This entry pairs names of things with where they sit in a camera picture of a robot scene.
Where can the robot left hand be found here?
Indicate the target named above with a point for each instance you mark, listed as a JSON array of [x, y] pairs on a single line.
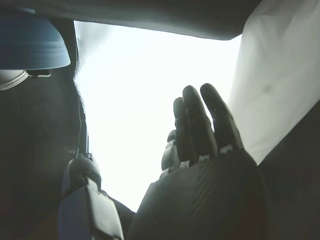
[[205, 195]]

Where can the white paper cup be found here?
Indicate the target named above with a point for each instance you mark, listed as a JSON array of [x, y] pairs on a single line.
[[11, 78]]

